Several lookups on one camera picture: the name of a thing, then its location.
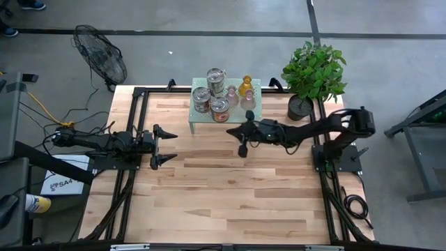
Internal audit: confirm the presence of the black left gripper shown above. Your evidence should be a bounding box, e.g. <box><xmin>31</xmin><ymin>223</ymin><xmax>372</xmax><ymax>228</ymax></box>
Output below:
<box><xmin>138</xmin><ymin>124</ymin><xmax>179</xmax><ymax>171</ymax></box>

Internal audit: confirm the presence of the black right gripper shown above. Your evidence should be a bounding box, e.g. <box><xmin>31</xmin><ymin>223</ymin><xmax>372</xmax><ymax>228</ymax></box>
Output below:
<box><xmin>226</xmin><ymin>109</ymin><xmax>289</xmax><ymax>158</ymax></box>

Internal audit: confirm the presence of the candle tin orange label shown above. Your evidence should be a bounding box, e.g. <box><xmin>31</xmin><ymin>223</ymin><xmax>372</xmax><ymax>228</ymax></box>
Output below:
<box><xmin>210</xmin><ymin>96</ymin><xmax>231</xmax><ymax>123</ymax></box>

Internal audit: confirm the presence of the amber glass candlestick holder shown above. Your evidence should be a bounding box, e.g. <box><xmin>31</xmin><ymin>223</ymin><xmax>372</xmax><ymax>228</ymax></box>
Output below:
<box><xmin>238</xmin><ymin>75</ymin><xmax>254</xmax><ymax>98</ymax></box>

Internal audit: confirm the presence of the candle tin brown label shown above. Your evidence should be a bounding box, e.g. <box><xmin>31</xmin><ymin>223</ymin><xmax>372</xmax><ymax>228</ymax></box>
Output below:
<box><xmin>191</xmin><ymin>86</ymin><xmax>213</xmax><ymax>114</ymax></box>

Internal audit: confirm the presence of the candle tin cream label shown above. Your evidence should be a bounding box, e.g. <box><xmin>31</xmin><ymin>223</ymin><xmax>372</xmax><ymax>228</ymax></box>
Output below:
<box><xmin>206</xmin><ymin>67</ymin><xmax>227</xmax><ymax>98</ymax></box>

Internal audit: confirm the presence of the green perforated metal shelf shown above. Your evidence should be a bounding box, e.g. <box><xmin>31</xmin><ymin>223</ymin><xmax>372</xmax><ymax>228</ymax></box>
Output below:
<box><xmin>187</xmin><ymin>77</ymin><xmax>264</xmax><ymax>135</ymax></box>

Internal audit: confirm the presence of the black plant pot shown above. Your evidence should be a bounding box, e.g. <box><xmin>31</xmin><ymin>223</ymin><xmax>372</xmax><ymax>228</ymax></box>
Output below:
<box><xmin>287</xmin><ymin>93</ymin><xmax>315</xmax><ymax>122</ymax></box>

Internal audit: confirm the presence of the green leafy plant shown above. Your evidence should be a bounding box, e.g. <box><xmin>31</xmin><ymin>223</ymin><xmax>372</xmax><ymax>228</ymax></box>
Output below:
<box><xmin>280</xmin><ymin>40</ymin><xmax>348</xmax><ymax>104</ymax></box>

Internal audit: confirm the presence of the white printed paper sheet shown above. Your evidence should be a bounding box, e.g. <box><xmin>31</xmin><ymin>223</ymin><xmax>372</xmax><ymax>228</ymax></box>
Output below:
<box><xmin>40</xmin><ymin>154</ymin><xmax>91</xmax><ymax>196</ymax></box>

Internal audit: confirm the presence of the black floor fan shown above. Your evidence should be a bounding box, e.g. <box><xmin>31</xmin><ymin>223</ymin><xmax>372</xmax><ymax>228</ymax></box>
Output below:
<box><xmin>71</xmin><ymin>24</ymin><xmax>128</xmax><ymax>92</ymax></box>

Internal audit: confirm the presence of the yellow and white bottle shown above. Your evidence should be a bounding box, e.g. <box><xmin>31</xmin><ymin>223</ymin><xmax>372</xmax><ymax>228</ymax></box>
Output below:
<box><xmin>24</xmin><ymin>194</ymin><xmax>52</xmax><ymax>214</ymax></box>

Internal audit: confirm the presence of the black metal stand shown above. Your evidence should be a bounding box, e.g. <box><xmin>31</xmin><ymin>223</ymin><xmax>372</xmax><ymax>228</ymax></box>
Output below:
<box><xmin>383</xmin><ymin>89</ymin><xmax>446</xmax><ymax>204</ymax></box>

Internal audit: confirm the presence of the person's shoe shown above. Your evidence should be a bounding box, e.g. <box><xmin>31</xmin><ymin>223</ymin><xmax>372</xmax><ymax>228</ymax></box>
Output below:
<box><xmin>0</xmin><ymin>26</ymin><xmax>20</xmax><ymax>38</ymax></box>
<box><xmin>20</xmin><ymin>0</ymin><xmax>47</xmax><ymax>11</ymax></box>

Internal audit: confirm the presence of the black aluminium rig frame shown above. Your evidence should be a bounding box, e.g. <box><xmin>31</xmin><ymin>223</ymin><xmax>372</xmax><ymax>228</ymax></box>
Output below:
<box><xmin>78</xmin><ymin>78</ymin><xmax>376</xmax><ymax>251</ymax></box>

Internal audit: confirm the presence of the silver aluminium bracket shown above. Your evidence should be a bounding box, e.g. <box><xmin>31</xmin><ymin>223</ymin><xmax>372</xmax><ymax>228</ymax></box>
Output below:
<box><xmin>305</xmin><ymin>245</ymin><xmax>345</xmax><ymax>251</ymax></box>
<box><xmin>109</xmin><ymin>243</ymin><xmax>151</xmax><ymax>251</ymax></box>

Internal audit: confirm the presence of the yellow cable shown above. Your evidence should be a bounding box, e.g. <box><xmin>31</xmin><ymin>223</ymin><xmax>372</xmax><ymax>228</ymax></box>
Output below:
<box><xmin>26</xmin><ymin>91</ymin><xmax>76</xmax><ymax>128</ymax></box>

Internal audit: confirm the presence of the coiled black cable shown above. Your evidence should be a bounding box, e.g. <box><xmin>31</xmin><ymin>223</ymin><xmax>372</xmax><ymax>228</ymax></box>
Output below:
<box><xmin>340</xmin><ymin>186</ymin><xmax>374</xmax><ymax>230</ymax></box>

